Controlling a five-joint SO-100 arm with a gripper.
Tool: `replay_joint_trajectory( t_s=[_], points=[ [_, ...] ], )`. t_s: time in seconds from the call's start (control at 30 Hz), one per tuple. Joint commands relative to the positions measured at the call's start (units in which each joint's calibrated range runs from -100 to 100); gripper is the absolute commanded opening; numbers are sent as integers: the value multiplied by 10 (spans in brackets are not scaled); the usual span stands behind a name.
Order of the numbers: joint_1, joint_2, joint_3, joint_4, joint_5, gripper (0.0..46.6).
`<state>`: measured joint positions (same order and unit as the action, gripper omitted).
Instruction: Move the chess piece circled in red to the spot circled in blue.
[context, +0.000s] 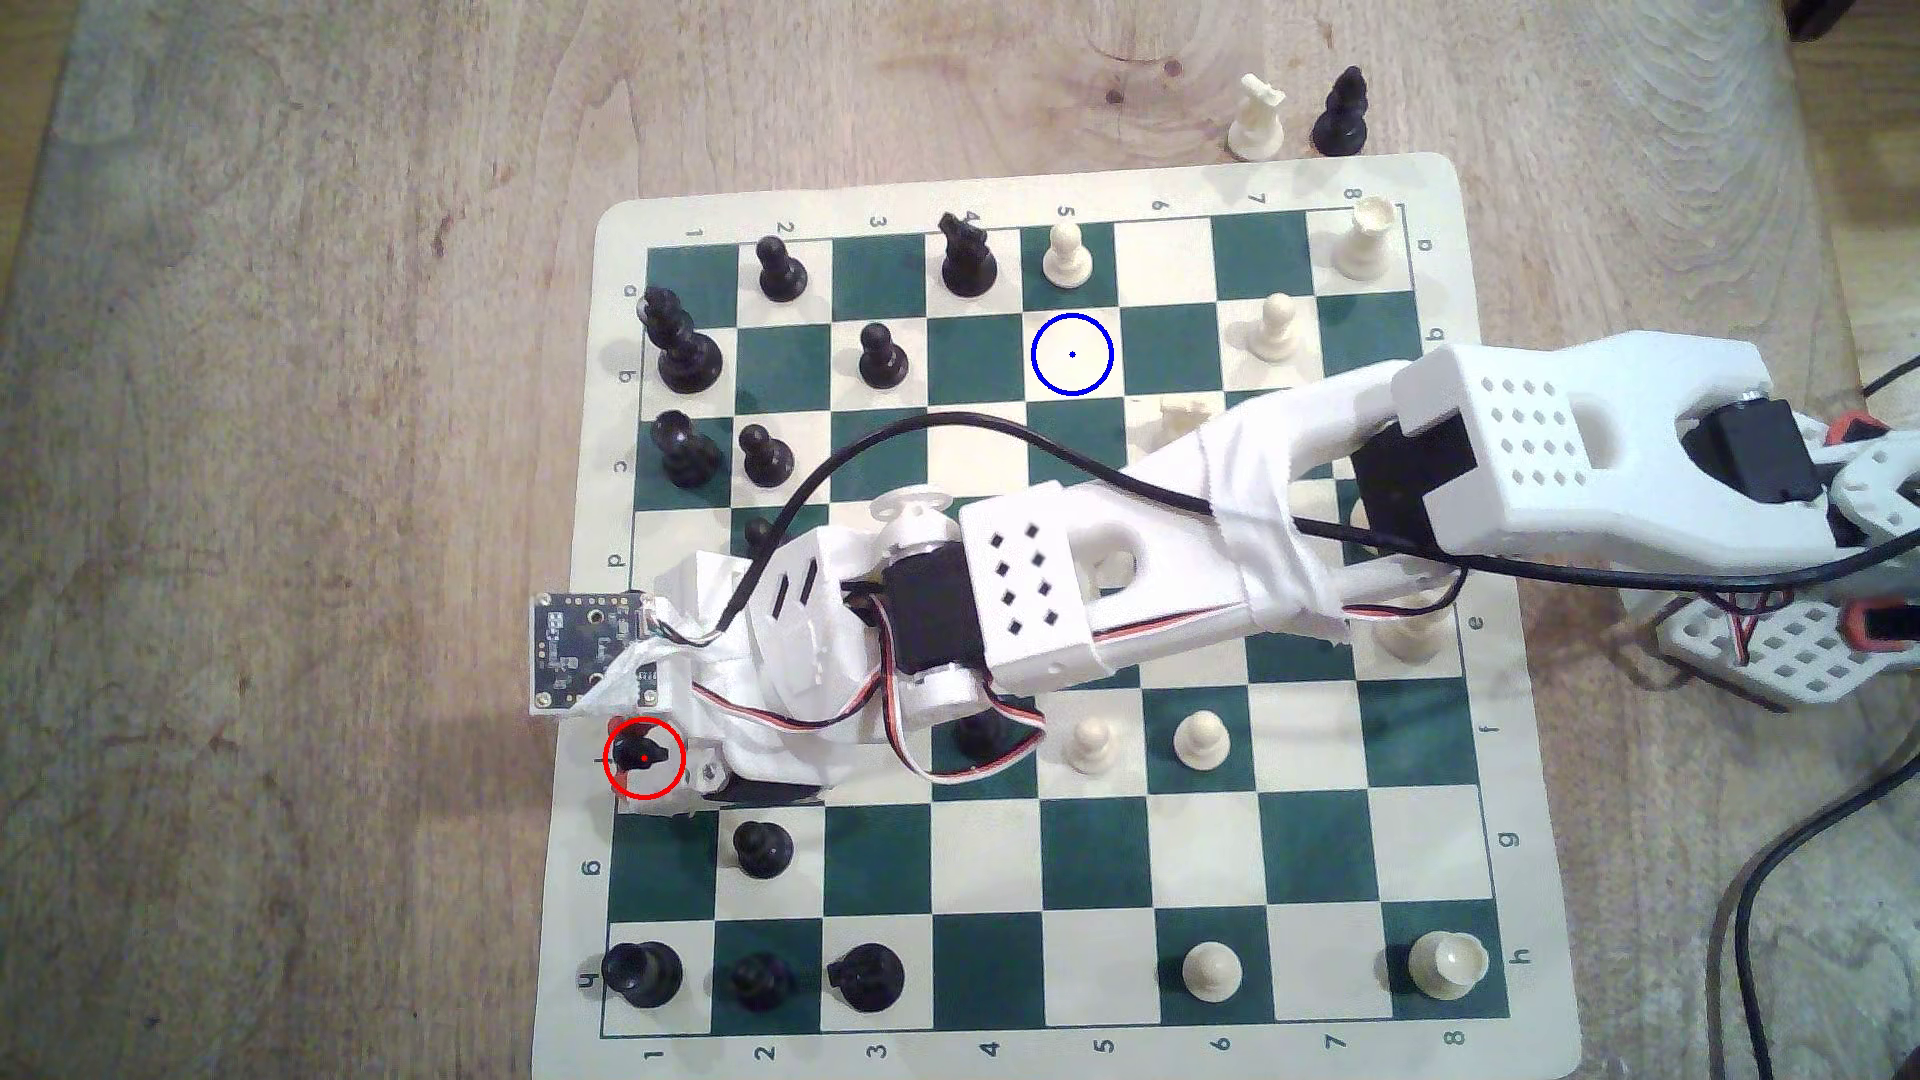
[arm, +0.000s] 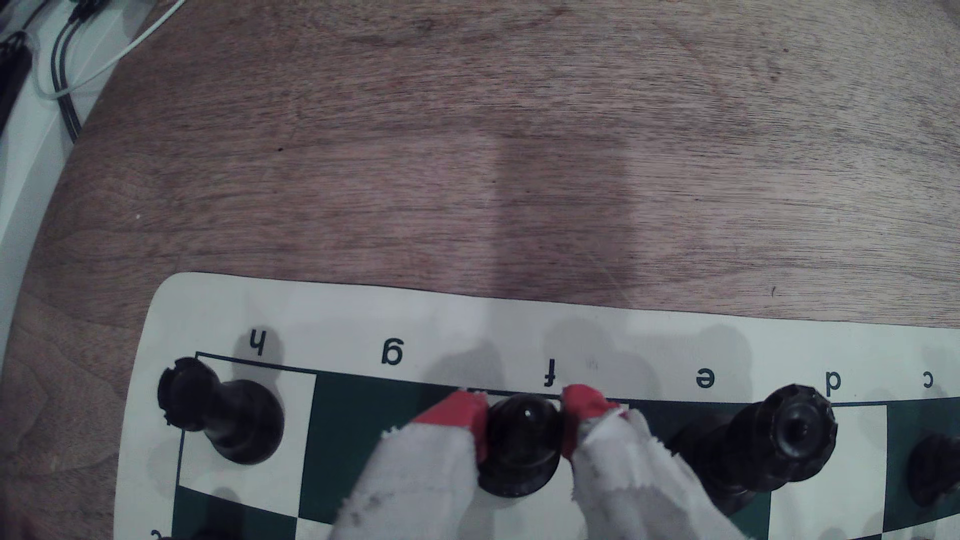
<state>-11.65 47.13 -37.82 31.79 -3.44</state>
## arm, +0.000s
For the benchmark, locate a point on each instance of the black queen chess piece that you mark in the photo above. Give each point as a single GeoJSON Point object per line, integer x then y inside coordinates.
{"type": "Point", "coordinates": [780, 439]}

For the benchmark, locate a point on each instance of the green and white chess mat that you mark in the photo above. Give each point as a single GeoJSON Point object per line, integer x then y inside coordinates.
{"type": "Point", "coordinates": [337, 330]}

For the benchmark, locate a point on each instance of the black rook chess piece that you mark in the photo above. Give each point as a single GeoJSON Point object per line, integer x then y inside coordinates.
{"type": "Point", "coordinates": [937, 469]}
{"type": "Point", "coordinates": [232, 420]}

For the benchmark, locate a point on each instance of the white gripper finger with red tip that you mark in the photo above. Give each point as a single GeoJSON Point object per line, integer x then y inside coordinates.
{"type": "Point", "coordinates": [630, 487]}
{"type": "Point", "coordinates": [420, 487]}

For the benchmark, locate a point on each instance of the black bishop chess piece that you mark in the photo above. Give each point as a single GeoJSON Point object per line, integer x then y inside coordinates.
{"type": "Point", "coordinates": [521, 450]}

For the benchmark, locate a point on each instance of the black flat device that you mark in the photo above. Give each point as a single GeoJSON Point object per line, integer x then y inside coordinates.
{"type": "Point", "coordinates": [11, 75]}

